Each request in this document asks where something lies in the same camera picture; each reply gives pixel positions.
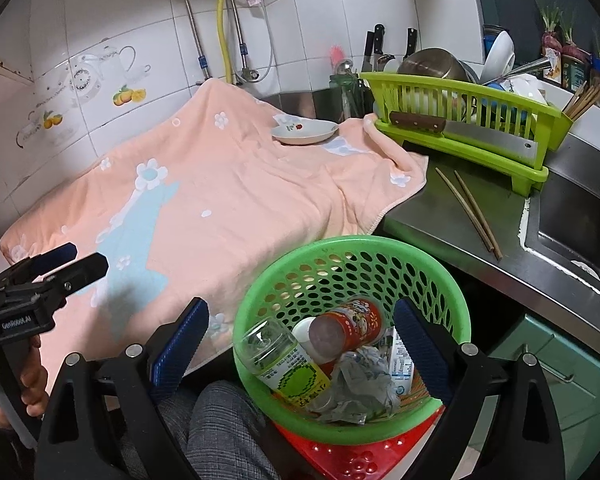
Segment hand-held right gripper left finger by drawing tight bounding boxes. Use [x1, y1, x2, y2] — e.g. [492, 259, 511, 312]
[34, 296, 211, 480]

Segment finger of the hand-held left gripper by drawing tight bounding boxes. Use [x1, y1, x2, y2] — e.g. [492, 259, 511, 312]
[0, 242, 78, 281]
[0, 252, 108, 301]

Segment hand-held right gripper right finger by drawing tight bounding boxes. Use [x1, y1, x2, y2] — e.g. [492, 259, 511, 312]
[392, 299, 566, 480]

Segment white milk carton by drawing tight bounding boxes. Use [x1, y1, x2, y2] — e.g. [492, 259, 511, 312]
[380, 327, 416, 401]

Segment silver wrapper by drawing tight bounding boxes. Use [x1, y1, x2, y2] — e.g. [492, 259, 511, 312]
[310, 345, 403, 426]

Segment red snack can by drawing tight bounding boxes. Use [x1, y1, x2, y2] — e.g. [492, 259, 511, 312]
[309, 297, 385, 366]

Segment clear bottle yellow green label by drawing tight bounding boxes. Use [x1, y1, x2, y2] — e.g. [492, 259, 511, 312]
[235, 317, 333, 403]

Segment green plastic basket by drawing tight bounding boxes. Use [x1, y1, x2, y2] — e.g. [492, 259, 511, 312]
[232, 235, 472, 433]

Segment person's left hand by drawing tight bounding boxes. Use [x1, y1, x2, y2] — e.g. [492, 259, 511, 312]
[20, 335, 50, 418]

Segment grey checked trousers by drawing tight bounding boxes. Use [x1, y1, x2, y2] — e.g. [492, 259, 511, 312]
[115, 380, 291, 480]

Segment red plastic stool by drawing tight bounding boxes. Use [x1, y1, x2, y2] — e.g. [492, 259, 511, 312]
[272, 405, 448, 480]

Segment wooden chopstick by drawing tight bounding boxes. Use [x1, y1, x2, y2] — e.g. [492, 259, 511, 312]
[435, 167, 496, 253]
[454, 170, 503, 261]

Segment green base cabinet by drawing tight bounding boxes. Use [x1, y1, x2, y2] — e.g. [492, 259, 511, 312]
[467, 312, 600, 461]

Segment peach flower towel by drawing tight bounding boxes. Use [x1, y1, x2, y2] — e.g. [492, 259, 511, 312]
[0, 79, 430, 391]

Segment steel sink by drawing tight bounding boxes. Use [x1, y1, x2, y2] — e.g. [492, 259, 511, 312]
[525, 172, 600, 306]

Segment green dish rack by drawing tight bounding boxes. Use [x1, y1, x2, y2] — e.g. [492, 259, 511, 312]
[360, 71, 576, 196]

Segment white dish red print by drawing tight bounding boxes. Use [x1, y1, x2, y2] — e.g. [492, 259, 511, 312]
[271, 119, 340, 146]

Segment green utensil jar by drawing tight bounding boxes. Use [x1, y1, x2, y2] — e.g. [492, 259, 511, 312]
[329, 72, 361, 121]

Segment steel pot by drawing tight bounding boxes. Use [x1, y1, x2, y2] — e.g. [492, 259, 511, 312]
[397, 47, 468, 83]

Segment bundle of wooden chopsticks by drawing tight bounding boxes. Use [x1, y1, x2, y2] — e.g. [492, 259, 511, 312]
[562, 80, 600, 121]

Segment steel ladle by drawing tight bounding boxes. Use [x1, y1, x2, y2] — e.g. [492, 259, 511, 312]
[482, 57, 553, 86]

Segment white bowl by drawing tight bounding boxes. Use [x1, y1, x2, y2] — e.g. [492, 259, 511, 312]
[481, 30, 515, 78]

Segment sprouting red onion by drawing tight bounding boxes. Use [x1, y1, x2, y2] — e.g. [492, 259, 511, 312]
[560, 10, 583, 58]
[536, 2, 563, 58]

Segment cleaver with wooden handle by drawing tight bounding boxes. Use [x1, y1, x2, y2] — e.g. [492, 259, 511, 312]
[389, 111, 540, 167]

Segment metal water hose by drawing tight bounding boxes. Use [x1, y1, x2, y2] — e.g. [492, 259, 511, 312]
[228, 0, 276, 83]
[162, 0, 212, 81]

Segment yellow gas hose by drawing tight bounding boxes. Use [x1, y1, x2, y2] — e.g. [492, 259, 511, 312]
[216, 0, 233, 83]

